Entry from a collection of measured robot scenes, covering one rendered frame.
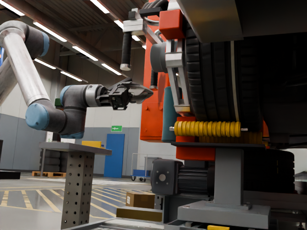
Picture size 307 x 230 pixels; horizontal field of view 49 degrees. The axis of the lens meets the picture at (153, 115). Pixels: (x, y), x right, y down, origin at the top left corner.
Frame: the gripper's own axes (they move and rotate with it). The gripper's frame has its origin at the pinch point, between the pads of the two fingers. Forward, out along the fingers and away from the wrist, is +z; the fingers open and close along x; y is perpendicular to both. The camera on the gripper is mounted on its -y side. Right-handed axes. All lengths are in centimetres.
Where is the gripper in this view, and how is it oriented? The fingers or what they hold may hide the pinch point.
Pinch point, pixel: (150, 91)
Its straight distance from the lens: 126.9
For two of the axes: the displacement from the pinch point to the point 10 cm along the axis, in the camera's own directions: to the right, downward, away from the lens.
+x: -2.0, -8.1, -5.5
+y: -2.9, 5.8, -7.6
